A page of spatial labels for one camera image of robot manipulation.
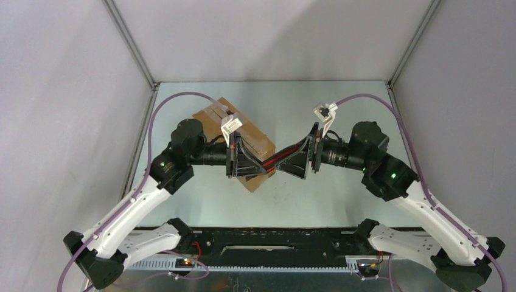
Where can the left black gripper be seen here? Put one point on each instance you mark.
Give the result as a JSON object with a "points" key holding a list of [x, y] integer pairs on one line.
{"points": [[240, 160]]}

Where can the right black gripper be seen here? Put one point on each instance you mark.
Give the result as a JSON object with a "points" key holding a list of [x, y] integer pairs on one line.
{"points": [[296, 164]]}

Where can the red black utility knife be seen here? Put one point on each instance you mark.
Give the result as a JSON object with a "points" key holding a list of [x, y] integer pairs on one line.
{"points": [[270, 163]]}

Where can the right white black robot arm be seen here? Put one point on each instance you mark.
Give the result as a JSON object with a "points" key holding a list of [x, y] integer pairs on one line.
{"points": [[460, 257]]}

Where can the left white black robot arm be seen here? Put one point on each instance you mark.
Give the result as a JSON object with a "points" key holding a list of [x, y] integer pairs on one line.
{"points": [[105, 251]]}

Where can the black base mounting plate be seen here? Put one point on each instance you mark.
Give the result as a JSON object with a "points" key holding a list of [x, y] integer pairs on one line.
{"points": [[276, 247]]}

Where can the left small circuit board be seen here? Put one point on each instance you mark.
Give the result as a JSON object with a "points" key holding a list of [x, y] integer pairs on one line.
{"points": [[184, 263]]}

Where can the small circuit board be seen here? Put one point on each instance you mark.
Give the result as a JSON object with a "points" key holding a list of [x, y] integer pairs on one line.
{"points": [[367, 267], [184, 263]]}

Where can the right small circuit board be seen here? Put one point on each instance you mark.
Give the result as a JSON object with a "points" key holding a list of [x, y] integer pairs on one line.
{"points": [[367, 267]]}

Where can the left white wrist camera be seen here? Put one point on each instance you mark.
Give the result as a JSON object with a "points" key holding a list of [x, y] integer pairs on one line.
{"points": [[230, 124]]}

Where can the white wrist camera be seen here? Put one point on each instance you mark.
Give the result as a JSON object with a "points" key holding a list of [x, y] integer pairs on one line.
{"points": [[326, 113], [230, 124]]}

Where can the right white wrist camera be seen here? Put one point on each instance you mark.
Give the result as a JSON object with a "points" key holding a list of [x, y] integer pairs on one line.
{"points": [[326, 113]]}

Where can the grey slotted cable duct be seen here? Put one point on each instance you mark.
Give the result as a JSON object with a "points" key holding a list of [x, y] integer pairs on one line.
{"points": [[168, 263]]}

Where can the aluminium frame rail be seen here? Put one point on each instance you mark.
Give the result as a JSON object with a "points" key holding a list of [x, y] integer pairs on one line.
{"points": [[130, 42]]}

